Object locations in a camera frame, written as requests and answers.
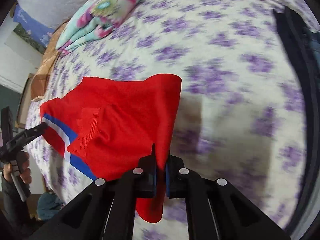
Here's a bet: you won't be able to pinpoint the red pants with blue-white stripe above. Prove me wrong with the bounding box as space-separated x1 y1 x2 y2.
40 74 182 223

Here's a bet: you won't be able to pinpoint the left hand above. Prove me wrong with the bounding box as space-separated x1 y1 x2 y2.
2 151 33 185

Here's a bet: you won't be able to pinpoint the brown wooden headboard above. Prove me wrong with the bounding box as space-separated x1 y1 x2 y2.
14 19 69 129

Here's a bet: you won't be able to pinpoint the teal cloth on floor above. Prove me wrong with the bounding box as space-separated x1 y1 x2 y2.
37 192 65 220

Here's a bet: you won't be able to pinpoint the purple floral bed sheet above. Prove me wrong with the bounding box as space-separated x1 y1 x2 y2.
24 0 320 240

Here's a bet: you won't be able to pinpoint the folded teal pink floral quilt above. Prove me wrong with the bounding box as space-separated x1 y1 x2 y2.
56 0 140 55

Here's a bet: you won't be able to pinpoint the dark folded pants stack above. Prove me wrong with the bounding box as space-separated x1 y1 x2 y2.
273 7 319 239

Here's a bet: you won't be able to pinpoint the blue wall poster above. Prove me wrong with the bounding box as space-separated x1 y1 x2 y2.
13 4 55 54

